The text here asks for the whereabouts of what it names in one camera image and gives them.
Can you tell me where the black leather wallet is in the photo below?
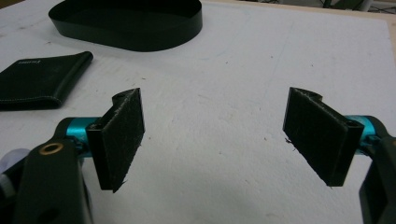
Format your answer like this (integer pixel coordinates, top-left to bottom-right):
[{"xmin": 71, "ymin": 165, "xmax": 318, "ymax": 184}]
[{"xmin": 0, "ymin": 50, "xmax": 94, "ymax": 111}]

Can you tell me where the black oval tray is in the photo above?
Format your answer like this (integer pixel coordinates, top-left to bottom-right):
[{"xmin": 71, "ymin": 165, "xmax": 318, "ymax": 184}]
[{"xmin": 48, "ymin": 0, "xmax": 204, "ymax": 52}]

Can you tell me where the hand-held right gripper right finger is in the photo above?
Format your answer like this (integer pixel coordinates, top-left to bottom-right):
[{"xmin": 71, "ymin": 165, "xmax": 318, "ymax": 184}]
[{"xmin": 282, "ymin": 87, "xmax": 387, "ymax": 188}]

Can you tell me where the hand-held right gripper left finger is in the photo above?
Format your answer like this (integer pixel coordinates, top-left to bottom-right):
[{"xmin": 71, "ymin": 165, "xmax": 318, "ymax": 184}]
[{"xmin": 57, "ymin": 87, "xmax": 146, "ymax": 194}]

